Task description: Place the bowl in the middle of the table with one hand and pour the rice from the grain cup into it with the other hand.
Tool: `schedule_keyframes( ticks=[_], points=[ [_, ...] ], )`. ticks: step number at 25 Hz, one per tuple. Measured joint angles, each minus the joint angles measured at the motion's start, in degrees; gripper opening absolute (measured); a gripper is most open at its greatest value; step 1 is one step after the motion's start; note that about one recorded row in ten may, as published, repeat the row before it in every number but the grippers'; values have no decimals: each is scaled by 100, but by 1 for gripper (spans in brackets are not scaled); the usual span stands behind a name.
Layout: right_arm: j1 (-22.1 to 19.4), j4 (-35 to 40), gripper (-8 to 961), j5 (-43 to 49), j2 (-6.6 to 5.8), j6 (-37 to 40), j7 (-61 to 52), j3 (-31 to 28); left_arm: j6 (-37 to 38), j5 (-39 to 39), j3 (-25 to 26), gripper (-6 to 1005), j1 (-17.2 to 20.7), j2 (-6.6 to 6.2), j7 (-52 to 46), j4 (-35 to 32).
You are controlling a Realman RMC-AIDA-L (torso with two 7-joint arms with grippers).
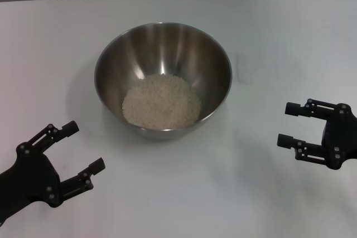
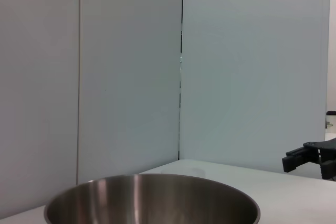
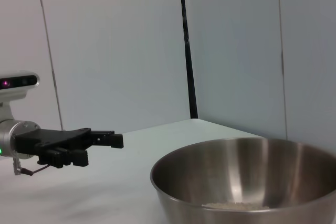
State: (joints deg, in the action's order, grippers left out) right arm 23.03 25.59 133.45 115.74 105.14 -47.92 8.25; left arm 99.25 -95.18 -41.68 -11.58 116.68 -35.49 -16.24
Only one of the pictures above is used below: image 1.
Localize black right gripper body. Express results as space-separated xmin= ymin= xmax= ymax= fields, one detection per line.
xmin=320 ymin=103 xmax=357 ymax=171

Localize stainless steel mixing bowl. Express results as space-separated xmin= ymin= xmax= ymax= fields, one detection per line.
xmin=94 ymin=22 xmax=234 ymax=141

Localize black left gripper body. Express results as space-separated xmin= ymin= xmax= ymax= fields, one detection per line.
xmin=0 ymin=142 xmax=64 ymax=224

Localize white rice grains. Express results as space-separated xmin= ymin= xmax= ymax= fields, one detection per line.
xmin=122 ymin=74 xmax=202 ymax=130

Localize clear plastic measuring cup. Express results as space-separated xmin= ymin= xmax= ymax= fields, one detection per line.
xmin=237 ymin=51 xmax=282 ymax=85

